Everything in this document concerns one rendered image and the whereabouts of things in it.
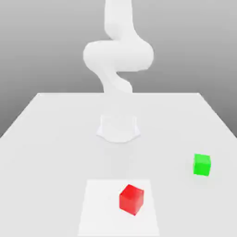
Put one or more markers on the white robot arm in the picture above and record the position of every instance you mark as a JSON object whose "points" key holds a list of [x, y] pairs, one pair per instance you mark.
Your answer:
{"points": [[118, 55]]}

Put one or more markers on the small red cube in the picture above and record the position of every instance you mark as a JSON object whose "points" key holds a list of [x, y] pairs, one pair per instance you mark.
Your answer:
{"points": [[131, 200]]}

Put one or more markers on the small green cube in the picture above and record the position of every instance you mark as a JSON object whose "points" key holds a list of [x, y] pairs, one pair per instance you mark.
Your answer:
{"points": [[201, 164]]}

